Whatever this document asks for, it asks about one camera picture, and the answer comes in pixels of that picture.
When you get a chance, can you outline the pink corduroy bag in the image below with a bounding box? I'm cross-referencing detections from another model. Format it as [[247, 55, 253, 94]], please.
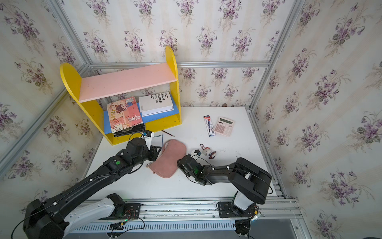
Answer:
[[146, 139, 187, 178]]

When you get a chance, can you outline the white red plush keychain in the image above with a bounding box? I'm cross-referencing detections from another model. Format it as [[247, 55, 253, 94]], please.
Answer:
[[200, 144, 216, 159]]

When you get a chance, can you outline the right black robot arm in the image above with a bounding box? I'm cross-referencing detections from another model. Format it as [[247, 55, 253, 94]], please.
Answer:
[[177, 154, 272, 211]]

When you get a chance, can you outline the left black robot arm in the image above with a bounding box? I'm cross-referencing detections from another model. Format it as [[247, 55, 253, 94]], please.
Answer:
[[22, 138, 162, 239]]

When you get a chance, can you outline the black notebook stack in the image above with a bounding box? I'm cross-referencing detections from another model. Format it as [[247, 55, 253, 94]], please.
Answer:
[[113, 123, 146, 137]]

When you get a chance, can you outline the white blue pen box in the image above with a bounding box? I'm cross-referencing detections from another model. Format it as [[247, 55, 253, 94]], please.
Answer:
[[204, 115, 216, 137]]

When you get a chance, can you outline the pink cartoon spiral notebook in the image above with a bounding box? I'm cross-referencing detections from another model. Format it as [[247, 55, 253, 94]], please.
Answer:
[[106, 97, 143, 133]]

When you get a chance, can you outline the white book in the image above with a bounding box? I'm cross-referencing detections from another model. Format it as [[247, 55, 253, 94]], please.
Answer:
[[139, 92, 174, 117]]

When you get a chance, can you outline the pink calculator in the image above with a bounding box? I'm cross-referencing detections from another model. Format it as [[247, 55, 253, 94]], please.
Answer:
[[214, 117, 234, 137]]

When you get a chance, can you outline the yellow pink blue shelf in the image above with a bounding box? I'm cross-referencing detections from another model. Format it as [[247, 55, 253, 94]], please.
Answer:
[[59, 45, 183, 146]]

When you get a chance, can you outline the white vent grille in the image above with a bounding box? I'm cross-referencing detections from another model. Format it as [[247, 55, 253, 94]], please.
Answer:
[[72, 220, 236, 234]]

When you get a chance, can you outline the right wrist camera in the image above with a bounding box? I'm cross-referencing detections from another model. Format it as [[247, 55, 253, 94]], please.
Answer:
[[194, 149, 202, 157]]

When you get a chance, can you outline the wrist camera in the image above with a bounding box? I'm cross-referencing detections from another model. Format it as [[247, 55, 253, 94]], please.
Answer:
[[194, 149, 202, 157], [142, 130, 155, 149]]

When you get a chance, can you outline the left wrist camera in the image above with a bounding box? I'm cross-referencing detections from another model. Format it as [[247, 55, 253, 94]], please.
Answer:
[[142, 130, 155, 149]]

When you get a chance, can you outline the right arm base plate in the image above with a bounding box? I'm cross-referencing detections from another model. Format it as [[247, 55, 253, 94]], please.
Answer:
[[216, 201, 259, 219]]

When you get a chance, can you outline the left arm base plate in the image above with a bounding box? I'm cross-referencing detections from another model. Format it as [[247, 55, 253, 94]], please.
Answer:
[[100, 203, 141, 220]]

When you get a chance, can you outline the aluminium mounting rail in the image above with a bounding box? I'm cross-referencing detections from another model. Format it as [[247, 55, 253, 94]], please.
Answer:
[[53, 197, 302, 223]]

